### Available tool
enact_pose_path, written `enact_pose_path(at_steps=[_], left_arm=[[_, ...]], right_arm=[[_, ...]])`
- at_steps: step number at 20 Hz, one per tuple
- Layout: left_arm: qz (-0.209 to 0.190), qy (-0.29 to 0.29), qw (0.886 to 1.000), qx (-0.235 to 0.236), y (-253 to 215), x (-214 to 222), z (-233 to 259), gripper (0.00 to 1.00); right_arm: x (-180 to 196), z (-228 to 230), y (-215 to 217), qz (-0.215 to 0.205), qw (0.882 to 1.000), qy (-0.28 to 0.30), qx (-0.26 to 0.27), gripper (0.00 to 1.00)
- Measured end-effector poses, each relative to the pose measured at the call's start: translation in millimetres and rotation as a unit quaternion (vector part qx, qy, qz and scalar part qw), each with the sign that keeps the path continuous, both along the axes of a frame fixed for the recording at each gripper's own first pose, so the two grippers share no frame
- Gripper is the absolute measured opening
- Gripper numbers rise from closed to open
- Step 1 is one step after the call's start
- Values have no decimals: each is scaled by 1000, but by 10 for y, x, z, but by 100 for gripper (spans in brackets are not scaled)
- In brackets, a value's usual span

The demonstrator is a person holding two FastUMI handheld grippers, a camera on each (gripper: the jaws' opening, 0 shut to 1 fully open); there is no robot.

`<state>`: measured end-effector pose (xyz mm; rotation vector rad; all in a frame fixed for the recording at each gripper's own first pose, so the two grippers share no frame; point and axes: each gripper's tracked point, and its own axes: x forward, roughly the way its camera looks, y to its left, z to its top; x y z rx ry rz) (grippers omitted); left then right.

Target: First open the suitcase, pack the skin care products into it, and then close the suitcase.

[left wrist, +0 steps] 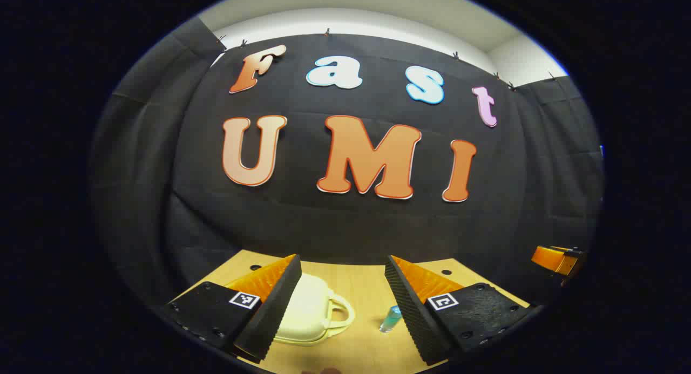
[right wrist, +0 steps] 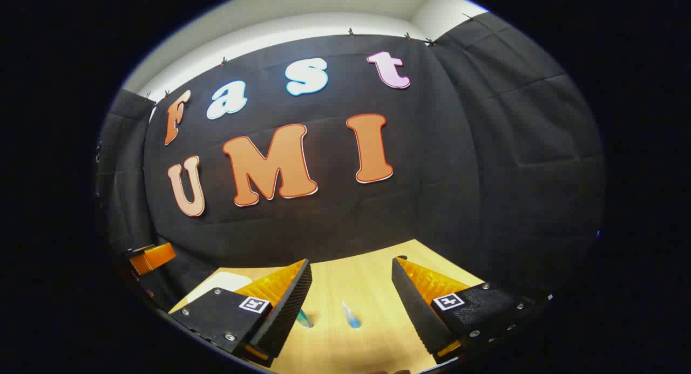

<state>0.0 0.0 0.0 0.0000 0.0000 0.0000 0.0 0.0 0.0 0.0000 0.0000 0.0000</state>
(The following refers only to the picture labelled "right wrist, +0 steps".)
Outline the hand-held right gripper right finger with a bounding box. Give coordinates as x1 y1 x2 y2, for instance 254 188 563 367
391 256 554 364

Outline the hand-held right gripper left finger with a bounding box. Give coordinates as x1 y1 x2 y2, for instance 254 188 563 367
170 258 314 368

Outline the blue and clear tube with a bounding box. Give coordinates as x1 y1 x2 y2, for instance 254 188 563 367
341 301 362 329

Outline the pale yellow suitcase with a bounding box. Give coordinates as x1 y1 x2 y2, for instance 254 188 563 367
186 271 253 304

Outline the black backdrop cloth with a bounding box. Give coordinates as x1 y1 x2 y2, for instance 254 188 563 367
94 11 605 312

